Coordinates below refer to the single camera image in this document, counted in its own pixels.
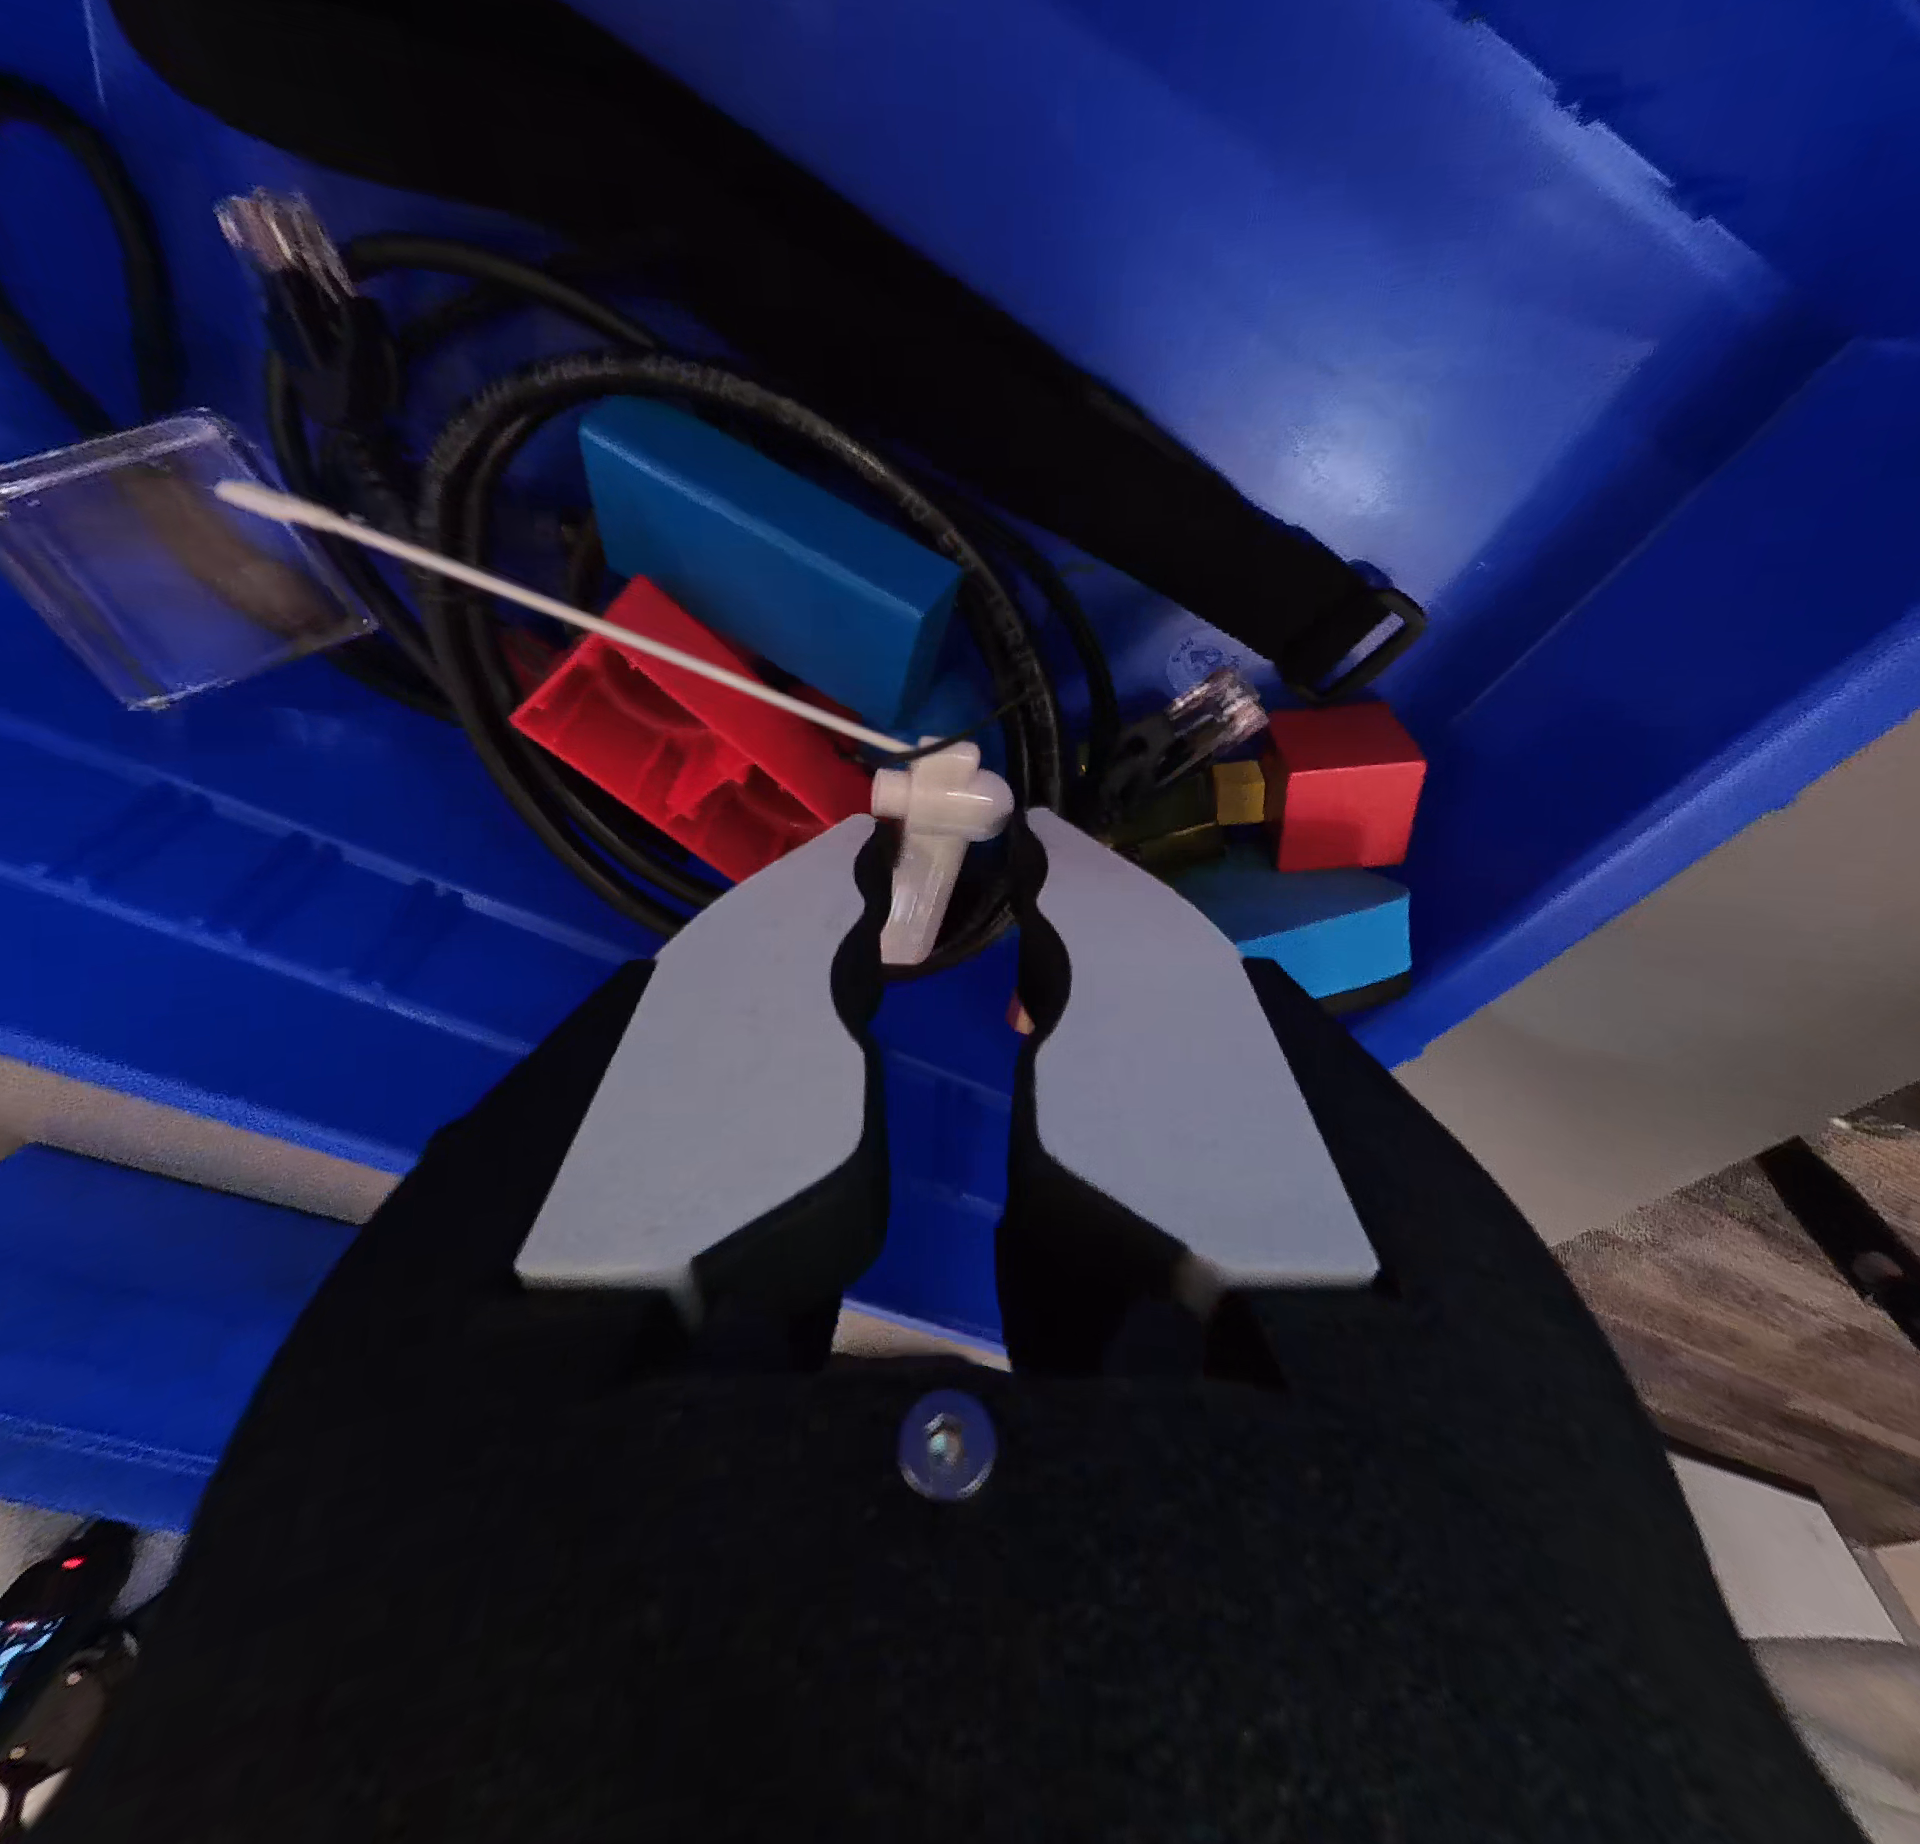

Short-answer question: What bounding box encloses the black network cable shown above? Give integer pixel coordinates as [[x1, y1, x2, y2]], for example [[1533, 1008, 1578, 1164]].
[[213, 188, 1275, 963]]

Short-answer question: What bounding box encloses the blue storage bin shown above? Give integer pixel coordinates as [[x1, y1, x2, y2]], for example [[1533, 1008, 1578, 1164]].
[[0, 0, 1920, 1531]]

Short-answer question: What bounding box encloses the blue black sponge block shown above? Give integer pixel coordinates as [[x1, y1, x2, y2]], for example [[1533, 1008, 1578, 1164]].
[[1161, 846, 1416, 1014]]

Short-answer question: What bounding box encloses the black wrist device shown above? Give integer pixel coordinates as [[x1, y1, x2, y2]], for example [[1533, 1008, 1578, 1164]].
[[0, 1517, 138, 1774]]

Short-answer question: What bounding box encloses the clear acrylic cube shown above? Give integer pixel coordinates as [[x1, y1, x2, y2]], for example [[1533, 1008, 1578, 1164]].
[[0, 409, 380, 715]]

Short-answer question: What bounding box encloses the red toy brick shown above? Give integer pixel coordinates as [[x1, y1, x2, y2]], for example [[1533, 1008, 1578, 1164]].
[[507, 574, 908, 889]]

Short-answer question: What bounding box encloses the white cable tie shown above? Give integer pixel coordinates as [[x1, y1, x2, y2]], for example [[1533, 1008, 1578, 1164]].
[[213, 480, 1010, 971]]

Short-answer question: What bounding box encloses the grey desk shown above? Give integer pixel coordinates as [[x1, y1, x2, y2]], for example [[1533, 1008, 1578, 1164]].
[[0, 734, 1920, 1246]]

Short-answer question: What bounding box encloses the black elastic loop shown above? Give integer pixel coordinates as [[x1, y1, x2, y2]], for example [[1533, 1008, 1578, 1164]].
[[0, 75, 170, 443]]

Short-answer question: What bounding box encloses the red cube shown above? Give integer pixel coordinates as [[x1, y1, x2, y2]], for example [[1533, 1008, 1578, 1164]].
[[1258, 700, 1428, 876]]

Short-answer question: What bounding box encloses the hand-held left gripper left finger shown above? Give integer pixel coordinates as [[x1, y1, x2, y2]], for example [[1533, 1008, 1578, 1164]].
[[513, 812, 891, 1298]]

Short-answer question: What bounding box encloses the black strap with buckle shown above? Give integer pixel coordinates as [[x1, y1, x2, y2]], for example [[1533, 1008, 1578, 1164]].
[[82, 0, 1431, 708]]

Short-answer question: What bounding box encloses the blue rectangular block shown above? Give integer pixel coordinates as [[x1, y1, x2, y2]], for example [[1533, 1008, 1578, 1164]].
[[573, 392, 965, 731]]

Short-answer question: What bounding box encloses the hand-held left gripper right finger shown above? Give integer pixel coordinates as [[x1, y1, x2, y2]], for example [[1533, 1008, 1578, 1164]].
[[1007, 806, 1382, 1298]]

